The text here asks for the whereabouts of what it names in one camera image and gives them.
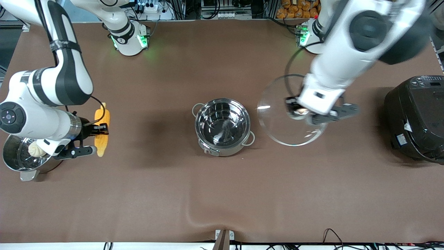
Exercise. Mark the bag of orange buns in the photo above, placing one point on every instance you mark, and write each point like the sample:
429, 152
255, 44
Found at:
295, 10

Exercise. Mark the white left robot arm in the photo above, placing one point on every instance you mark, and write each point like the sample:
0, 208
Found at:
347, 59

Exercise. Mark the aluminium frame profile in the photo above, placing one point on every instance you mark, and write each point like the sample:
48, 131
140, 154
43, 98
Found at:
26, 27
440, 7

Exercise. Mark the glass pot lid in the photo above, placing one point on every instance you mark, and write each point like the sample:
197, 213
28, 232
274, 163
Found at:
277, 128

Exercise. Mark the white power strip with plugs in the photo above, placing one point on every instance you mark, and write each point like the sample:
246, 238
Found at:
151, 7

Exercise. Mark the brown table mat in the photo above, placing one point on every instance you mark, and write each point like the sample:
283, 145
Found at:
222, 194

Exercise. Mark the metal table clamp bracket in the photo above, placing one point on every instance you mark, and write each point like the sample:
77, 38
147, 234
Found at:
224, 238

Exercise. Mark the yellow corn cob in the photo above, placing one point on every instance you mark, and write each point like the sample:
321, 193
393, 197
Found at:
102, 146

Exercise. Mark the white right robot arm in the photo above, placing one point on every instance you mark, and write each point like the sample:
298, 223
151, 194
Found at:
74, 83

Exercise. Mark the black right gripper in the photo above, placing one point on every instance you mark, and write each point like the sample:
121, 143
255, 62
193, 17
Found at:
86, 131

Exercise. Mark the steel steamer pot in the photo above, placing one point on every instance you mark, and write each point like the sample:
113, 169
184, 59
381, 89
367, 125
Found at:
15, 156

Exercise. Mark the long white power strip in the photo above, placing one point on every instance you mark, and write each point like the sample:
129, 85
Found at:
234, 15

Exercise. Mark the black rice cooker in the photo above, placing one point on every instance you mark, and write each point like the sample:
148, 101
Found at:
416, 118

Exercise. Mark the white steamed bun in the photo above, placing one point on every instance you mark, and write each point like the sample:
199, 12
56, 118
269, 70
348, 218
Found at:
34, 150

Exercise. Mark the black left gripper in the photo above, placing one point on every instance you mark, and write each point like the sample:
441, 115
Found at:
290, 105

